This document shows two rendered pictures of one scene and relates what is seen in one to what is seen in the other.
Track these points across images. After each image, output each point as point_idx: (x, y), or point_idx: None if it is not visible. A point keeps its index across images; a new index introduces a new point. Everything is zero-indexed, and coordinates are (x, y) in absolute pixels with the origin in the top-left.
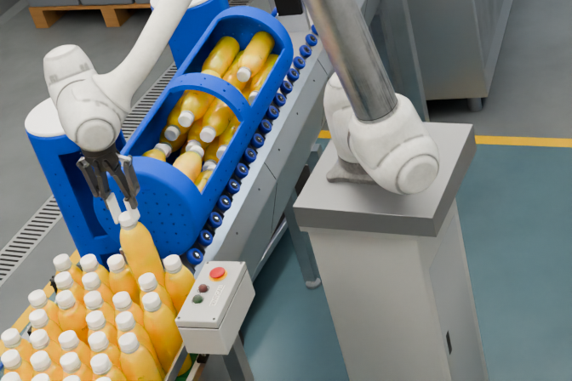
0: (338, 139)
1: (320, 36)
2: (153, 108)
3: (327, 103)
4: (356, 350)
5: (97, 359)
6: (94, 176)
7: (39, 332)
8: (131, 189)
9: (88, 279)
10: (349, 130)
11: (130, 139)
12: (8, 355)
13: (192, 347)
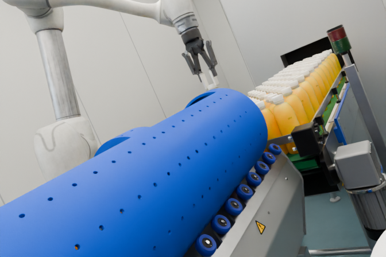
0: (87, 150)
1: (68, 61)
2: (176, 116)
3: (74, 129)
4: None
5: None
6: (209, 54)
7: (276, 88)
8: (195, 69)
9: (254, 101)
10: (87, 120)
11: (206, 101)
12: (288, 81)
13: None
